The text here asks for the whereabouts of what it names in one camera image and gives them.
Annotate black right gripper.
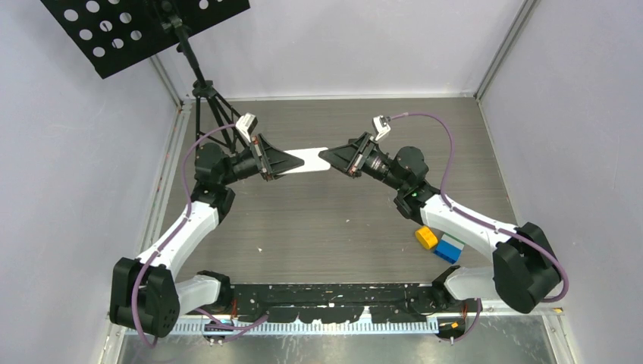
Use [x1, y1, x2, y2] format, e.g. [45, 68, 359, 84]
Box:
[317, 134, 406, 193]

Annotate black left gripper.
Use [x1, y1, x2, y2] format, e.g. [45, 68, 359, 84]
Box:
[221, 135, 306, 187]

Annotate white air conditioner remote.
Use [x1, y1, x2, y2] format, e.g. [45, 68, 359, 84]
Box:
[283, 147, 331, 175]

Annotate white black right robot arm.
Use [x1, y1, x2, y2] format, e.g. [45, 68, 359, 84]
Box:
[319, 133, 563, 314]

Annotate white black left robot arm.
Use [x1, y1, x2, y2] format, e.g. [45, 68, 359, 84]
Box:
[109, 134, 305, 337]

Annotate yellow toy brick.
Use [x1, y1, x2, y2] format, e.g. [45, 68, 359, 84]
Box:
[415, 226, 439, 250]

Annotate blue green white brick stack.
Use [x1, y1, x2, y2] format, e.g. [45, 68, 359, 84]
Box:
[434, 233, 466, 265]

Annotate black music stand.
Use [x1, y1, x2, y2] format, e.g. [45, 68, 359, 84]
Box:
[43, 1, 250, 126]

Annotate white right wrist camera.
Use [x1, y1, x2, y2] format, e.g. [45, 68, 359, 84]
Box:
[372, 115, 391, 143]

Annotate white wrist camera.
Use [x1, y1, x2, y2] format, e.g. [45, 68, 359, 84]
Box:
[372, 115, 391, 143]
[235, 112, 258, 147]

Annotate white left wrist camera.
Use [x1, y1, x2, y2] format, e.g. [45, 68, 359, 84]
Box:
[235, 112, 258, 147]

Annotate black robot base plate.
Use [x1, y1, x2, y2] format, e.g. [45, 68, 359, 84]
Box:
[203, 283, 477, 324]

